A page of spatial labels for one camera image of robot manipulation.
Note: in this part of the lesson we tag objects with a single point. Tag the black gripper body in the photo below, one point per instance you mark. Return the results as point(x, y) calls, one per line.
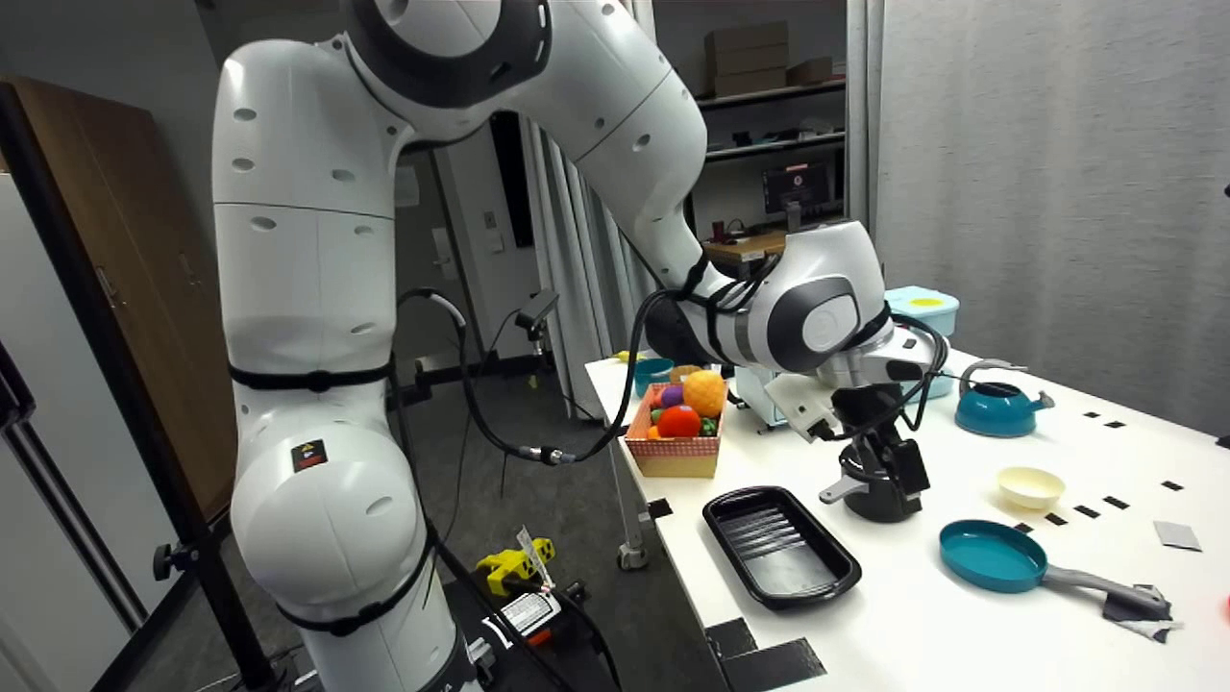
point(884, 427)

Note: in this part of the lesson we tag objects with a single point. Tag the black pan lid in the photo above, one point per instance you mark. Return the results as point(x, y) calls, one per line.
point(885, 498)

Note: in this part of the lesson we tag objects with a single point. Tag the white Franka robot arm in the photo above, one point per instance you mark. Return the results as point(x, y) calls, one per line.
point(320, 321)

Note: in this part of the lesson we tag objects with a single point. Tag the black pot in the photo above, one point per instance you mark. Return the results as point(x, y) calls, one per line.
point(885, 509)

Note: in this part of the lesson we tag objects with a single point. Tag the teal frying pan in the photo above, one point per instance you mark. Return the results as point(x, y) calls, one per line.
point(992, 557)

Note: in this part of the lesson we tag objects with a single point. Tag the black ridged baking tray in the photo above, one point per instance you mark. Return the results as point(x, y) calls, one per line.
point(773, 544)

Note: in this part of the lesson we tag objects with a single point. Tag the cream bowl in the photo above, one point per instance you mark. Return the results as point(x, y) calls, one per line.
point(1032, 488)

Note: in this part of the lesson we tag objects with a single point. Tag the light blue toaster oven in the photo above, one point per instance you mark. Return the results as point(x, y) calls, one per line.
point(926, 310)

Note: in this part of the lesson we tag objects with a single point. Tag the orange toy fruit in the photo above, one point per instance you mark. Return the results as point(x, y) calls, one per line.
point(705, 392)

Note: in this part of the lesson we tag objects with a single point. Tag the wooden fruit crate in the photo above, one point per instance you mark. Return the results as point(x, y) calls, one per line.
point(677, 454)

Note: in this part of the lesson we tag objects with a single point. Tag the red toy tomato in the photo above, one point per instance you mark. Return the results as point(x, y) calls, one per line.
point(677, 422)

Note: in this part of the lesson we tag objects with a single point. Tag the large black tape strip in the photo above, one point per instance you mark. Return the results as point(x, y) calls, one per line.
point(772, 668)

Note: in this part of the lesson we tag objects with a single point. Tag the purple toy fruit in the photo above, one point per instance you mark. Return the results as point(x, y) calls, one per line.
point(672, 393)

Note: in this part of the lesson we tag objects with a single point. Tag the wooden workbench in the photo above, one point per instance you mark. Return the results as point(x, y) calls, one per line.
point(752, 243)

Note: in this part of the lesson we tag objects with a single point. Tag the teal cup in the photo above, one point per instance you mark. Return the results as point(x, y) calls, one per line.
point(649, 372)

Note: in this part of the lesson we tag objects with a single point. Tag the metal clamp pole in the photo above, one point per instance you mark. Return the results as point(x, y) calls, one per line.
point(629, 513)

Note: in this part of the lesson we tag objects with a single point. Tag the grey square pad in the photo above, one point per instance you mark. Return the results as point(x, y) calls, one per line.
point(1180, 535)

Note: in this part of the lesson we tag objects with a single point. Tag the grey partition curtain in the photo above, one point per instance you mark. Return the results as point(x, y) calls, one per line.
point(1050, 194)

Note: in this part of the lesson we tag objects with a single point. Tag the black storage shelf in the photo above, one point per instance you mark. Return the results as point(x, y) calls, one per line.
point(781, 139)

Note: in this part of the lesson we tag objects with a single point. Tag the white pleated curtain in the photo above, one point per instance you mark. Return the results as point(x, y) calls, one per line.
point(579, 257)

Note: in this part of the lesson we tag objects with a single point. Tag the yellow clamp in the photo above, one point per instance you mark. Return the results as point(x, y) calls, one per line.
point(517, 562)

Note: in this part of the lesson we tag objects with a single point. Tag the black controller box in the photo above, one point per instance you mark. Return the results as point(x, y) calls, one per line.
point(532, 622)

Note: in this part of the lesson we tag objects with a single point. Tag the cardboard box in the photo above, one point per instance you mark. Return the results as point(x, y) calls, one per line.
point(746, 60)

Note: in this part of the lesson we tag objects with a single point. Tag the grey door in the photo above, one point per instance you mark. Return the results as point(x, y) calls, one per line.
point(435, 257)

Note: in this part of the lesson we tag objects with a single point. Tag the black tripod stand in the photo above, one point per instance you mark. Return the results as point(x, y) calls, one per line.
point(194, 603)

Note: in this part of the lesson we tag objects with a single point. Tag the brown wooden cabinet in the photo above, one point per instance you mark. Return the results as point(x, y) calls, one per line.
point(119, 257)

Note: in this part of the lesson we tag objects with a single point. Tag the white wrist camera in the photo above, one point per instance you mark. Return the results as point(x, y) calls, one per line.
point(809, 412)

